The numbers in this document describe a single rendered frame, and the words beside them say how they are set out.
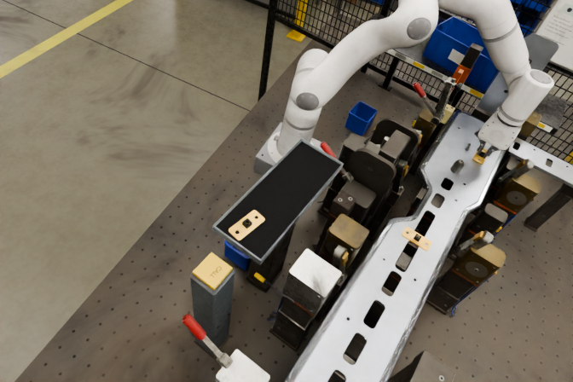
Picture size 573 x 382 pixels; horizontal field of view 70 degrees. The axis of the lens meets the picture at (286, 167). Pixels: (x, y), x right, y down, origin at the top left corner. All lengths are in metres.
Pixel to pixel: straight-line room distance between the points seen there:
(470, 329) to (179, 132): 2.00
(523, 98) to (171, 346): 1.25
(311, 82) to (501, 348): 1.04
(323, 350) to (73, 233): 1.66
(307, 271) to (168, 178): 1.66
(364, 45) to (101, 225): 1.70
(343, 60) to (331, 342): 0.76
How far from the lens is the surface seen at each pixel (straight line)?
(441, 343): 1.49
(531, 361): 1.64
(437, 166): 1.46
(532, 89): 1.38
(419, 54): 1.90
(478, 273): 1.31
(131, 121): 2.86
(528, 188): 1.52
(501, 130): 1.48
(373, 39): 1.20
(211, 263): 0.90
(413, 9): 1.11
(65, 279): 2.28
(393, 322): 1.11
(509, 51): 1.27
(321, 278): 0.97
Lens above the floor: 1.97
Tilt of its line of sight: 49 degrees down
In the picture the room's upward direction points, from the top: 12 degrees clockwise
